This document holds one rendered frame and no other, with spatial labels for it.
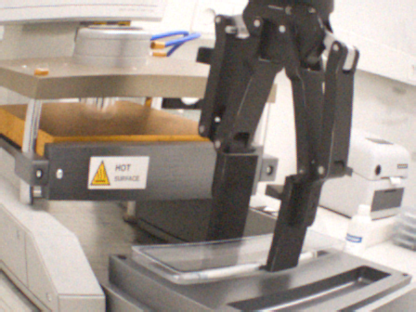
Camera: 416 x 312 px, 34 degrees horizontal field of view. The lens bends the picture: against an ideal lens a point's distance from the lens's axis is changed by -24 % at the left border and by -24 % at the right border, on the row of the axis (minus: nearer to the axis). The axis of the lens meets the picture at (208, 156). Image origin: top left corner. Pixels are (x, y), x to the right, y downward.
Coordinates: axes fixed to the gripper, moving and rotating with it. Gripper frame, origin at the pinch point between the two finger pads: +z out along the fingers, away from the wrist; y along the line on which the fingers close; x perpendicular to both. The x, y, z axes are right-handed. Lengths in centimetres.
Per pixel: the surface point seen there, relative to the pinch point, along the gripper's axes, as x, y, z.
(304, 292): 0.0, 6.2, 4.3
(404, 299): 1.4, 16.6, 2.9
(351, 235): 63, -34, 18
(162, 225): 11.3, -23.1, 8.2
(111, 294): -11.1, -2.3, 6.4
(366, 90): 122, -78, -3
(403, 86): 148, -79, -7
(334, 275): 3.7, 6.3, 3.6
